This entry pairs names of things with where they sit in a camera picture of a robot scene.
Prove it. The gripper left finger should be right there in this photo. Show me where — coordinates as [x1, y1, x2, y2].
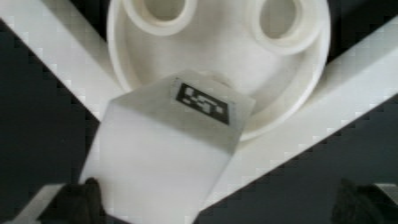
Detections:
[7, 177, 112, 224]

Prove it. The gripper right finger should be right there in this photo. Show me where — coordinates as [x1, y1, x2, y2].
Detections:
[330, 179, 398, 224]

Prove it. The white round stool seat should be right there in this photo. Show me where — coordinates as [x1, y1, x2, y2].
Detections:
[106, 0, 330, 140]

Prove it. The white front rail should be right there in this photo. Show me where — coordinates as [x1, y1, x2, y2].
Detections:
[0, 0, 124, 119]

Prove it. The white stool leg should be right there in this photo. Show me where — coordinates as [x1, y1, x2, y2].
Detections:
[81, 71, 256, 224]

